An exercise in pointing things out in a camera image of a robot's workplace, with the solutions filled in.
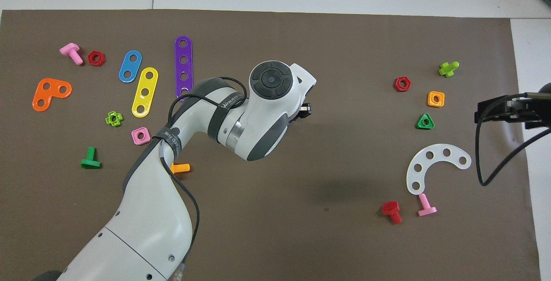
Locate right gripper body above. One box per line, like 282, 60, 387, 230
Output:
512, 83, 551, 129

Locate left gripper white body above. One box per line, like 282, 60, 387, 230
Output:
288, 63, 317, 122

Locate lime cross-head plastic screw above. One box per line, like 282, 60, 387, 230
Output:
438, 61, 460, 78

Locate green triangular plastic nut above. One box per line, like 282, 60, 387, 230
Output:
415, 113, 435, 130

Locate pink plastic screw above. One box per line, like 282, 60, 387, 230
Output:
59, 43, 84, 65
418, 193, 438, 217

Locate red plastic screw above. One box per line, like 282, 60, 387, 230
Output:
382, 201, 403, 225

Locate pink square plastic nut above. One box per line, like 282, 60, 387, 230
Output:
131, 127, 152, 145

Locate dark green plastic screw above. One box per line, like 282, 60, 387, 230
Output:
81, 147, 102, 170

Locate brown table mat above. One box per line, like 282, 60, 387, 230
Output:
0, 9, 541, 281

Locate white curved five-hole plate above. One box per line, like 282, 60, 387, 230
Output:
406, 144, 472, 195

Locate purple four-hole plastic plate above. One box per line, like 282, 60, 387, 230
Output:
174, 36, 194, 102

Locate yellow three-hole plastic plate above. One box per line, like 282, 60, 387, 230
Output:
131, 67, 159, 118

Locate blue two-hole plastic plate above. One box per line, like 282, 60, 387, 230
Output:
119, 50, 142, 83

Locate orange angled plastic plate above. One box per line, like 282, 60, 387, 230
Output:
32, 78, 73, 112

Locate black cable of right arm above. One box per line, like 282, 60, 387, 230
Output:
475, 94, 551, 187

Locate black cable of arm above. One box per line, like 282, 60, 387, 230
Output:
475, 94, 551, 187
160, 77, 248, 269

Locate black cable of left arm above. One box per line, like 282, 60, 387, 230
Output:
160, 77, 248, 269

